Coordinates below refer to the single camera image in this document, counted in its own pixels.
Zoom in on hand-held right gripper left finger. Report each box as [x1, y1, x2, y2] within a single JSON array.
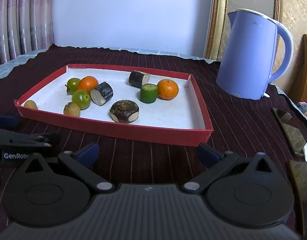
[[25, 142, 115, 195]]

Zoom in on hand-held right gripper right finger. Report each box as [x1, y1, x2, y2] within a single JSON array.
[[183, 142, 280, 195]]

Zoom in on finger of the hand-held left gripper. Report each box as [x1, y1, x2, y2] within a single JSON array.
[[0, 114, 19, 128], [0, 127, 60, 148]]

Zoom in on red cardboard tray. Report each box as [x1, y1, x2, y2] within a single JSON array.
[[14, 64, 214, 147]]

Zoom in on green tomato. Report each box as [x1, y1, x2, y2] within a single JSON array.
[[72, 89, 91, 110], [66, 78, 81, 95]]

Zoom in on dark eggplant chunk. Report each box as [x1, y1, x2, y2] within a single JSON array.
[[110, 100, 139, 124], [129, 70, 150, 89]]

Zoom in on dark sugarcane piece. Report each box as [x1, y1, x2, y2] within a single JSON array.
[[90, 82, 114, 106]]

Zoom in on orange mandarin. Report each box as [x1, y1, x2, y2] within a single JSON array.
[[78, 76, 99, 94], [157, 79, 179, 100]]

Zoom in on green cucumber piece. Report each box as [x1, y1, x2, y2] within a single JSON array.
[[140, 83, 159, 104]]

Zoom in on dark striped table cloth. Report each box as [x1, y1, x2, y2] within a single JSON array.
[[0, 44, 307, 240]]

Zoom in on dark smartphone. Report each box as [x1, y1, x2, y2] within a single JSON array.
[[272, 107, 306, 157]]

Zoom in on dark glossy flat case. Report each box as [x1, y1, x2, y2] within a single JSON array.
[[287, 160, 307, 235]]

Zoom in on pink patterned curtain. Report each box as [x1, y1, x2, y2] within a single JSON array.
[[0, 0, 55, 67]]

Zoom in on colourful cloth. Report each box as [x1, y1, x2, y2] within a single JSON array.
[[295, 102, 307, 127]]

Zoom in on blue electric kettle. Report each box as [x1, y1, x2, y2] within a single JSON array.
[[216, 9, 294, 100]]

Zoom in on gold framed wall panel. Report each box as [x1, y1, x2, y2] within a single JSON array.
[[204, 0, 284, 62]]

